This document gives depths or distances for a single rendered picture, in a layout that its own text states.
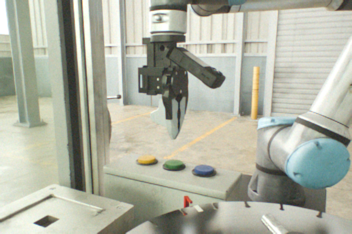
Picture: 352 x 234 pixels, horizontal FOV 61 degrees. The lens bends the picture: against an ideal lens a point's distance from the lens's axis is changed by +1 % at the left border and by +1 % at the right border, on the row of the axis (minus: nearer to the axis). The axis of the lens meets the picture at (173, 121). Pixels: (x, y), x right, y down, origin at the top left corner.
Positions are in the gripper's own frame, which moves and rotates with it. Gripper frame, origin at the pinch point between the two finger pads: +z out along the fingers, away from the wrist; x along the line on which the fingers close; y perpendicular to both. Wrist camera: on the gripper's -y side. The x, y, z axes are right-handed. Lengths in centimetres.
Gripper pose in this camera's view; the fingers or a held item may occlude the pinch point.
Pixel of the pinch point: (176, 133)
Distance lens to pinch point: 62.3
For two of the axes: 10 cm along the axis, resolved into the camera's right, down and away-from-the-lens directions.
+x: -4.7, 1.8, -8.7
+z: 0.0, 9.8, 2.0
